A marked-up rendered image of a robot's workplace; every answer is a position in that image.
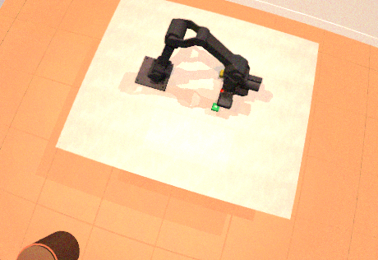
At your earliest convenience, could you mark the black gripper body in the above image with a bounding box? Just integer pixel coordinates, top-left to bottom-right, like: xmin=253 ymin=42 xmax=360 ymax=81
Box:
xmin=217 ymin=78 xmax=238 ymax=109

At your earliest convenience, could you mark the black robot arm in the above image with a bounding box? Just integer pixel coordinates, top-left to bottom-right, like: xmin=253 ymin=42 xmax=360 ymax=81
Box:
xmin=146 ymin=18 xmax=263 ymax=96

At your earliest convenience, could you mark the small green block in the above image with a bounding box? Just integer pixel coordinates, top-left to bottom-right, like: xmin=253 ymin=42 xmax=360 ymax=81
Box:
xmin=211 ymin=103 xmax=219 ymax=112

